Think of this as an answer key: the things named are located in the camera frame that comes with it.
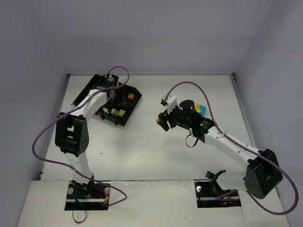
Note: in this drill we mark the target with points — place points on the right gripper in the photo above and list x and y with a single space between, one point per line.
169 118

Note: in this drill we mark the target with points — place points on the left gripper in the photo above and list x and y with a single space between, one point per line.
113 104

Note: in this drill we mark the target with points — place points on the transparent orange square brick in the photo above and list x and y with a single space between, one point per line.
130 96

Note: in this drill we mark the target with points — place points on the lime green small brick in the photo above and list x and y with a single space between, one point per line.
114 112

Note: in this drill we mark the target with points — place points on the lime green curved brick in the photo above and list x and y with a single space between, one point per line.
121 113

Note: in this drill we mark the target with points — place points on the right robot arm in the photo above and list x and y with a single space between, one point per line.
258 175

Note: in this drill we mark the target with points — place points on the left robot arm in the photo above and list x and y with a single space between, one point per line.
72 135

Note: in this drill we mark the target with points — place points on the black four-compartment tray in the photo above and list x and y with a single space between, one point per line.
123 104

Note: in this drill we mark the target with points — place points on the teal long brick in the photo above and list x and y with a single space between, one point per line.
202 110

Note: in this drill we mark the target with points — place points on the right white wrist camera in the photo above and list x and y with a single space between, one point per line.
170 102

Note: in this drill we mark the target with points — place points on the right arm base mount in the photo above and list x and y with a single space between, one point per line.
210 195

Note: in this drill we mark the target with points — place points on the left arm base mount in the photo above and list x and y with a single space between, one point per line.
95 198

